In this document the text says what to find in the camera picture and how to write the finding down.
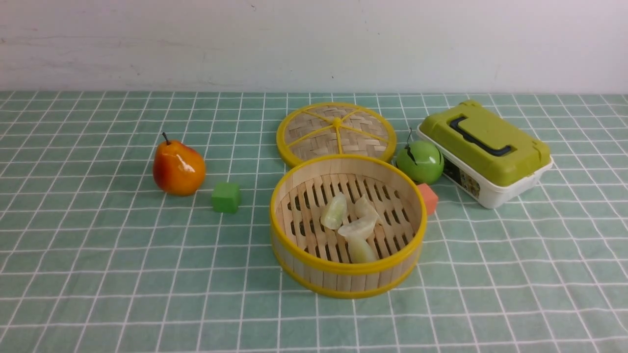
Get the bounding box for orange toy pear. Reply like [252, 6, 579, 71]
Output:
[152, 132, 206, 197]

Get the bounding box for green toy apple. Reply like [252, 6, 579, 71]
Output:
[394, 129, 445, 185]

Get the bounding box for white box green lid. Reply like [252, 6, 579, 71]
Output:
[417, 99, 553, 209]

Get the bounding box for green checkered tablecloth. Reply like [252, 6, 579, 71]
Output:
[0, 90, 628, 353]

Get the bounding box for bamboo steamer tray yellow rim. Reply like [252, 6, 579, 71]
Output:
[270, 155, 427, 299]

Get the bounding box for translucent green dumpling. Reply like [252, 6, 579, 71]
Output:
[347, 236, 378, 264]

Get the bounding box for woven bamboo steamer lid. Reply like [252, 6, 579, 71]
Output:
[276, 102, 397, 167]

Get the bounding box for white crescent dumpling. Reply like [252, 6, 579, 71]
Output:
[337, 217, 377, 239]

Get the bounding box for green foam cube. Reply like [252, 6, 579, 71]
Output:
[211, 182, 241, 214]

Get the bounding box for pale green-filled dumpling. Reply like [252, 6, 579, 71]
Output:
[320, 192, 348, 230]

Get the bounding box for orange foam cube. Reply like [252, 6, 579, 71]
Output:
[417, 183, 438, 215]

